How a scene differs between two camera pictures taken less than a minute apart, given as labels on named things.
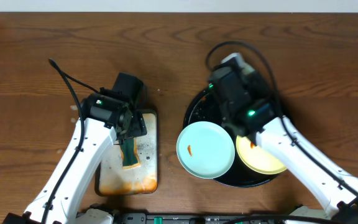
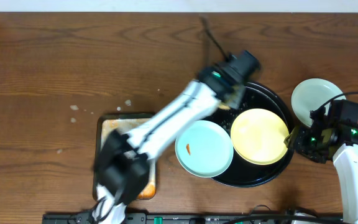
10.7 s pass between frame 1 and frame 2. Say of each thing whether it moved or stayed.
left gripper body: moved
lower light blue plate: stayed
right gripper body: moved
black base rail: stayed
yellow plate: moved
